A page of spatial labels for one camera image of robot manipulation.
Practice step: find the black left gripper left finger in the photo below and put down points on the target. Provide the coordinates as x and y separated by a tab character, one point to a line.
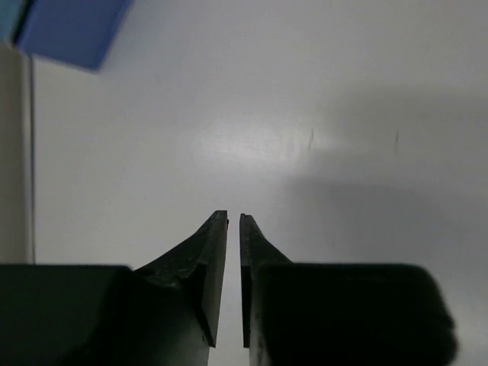
185	286

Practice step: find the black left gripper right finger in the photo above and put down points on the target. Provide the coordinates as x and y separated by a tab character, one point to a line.
261	334

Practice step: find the purple drawer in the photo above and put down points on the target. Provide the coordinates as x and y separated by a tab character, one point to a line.
75	33

